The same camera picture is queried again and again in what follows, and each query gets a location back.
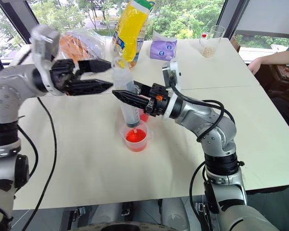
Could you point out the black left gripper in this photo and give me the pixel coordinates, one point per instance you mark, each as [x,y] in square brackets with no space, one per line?
[61,77]

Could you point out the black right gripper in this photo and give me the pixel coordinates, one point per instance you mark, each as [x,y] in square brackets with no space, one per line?
[159,101]

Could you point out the large clear plastic syringe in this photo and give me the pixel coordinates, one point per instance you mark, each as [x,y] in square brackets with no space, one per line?
[125,79]

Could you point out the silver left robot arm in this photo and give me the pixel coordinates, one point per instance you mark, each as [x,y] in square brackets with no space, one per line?
[7,81]

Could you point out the dark round robot base rim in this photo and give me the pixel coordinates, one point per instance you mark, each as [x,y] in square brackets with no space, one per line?
[120,226]

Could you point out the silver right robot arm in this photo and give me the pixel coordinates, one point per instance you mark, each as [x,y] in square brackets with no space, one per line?
[214,125]

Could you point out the bystander bare forearm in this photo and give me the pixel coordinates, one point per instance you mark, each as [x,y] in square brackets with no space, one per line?
[279,56]

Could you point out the clear measuring cup red liquid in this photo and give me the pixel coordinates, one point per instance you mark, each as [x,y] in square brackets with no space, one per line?
[135,139]
[144,117]

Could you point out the bystander bare hand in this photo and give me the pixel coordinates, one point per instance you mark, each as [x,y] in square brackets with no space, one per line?
[254,65]

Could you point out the bread in clear plastic bag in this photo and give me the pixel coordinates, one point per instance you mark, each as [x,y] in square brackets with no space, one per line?
[84,45]

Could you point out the purple tissue pack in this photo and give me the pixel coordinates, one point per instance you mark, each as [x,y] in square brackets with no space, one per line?
[163,49]

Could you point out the yellow plastic snack bag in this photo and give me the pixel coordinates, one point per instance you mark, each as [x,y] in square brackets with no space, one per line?
[131,31]

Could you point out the clear drinking glass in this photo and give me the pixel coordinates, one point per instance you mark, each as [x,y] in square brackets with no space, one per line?
[210,45]

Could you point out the small red capped bottle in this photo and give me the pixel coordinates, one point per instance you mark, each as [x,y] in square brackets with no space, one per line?
[204,35]

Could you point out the bystander dark clothing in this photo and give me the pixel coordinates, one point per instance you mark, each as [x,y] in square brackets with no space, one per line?
[284,106]

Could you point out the grey roller blind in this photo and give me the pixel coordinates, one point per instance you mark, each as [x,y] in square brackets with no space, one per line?
[269,16]

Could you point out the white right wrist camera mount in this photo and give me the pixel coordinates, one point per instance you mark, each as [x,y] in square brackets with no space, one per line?
[171,72]

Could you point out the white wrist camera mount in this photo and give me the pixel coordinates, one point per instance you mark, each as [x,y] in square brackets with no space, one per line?
[171,72]
[44,43]

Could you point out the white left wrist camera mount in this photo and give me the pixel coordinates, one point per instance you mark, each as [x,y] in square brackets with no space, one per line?
[44,43]

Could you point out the dark window frame pillar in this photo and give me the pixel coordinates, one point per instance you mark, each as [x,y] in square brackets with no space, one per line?
[231,16]
[17,19]

